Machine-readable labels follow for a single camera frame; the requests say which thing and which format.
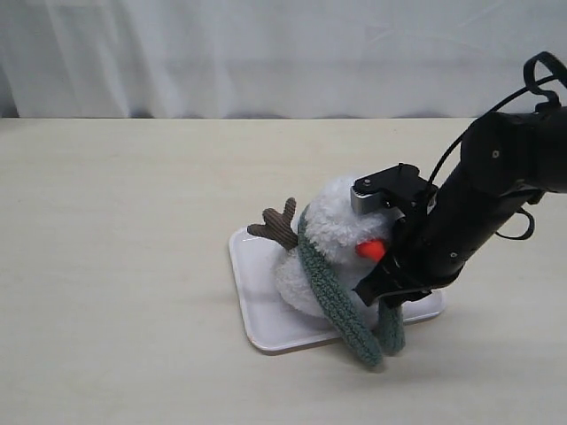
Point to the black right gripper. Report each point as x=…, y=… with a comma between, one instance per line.
x=432, y=257

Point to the white plush snowman toy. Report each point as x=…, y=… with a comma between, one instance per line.
x=349, y=244

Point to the green fleece scarf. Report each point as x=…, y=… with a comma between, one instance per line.
x=367, y=346

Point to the white rectangular plastic tray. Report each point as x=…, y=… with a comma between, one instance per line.
x=271, y=325

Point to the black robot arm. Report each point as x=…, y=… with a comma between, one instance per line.
x=506, y=161

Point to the white backdrop curtain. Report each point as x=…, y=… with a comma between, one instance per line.
x=269, y=59

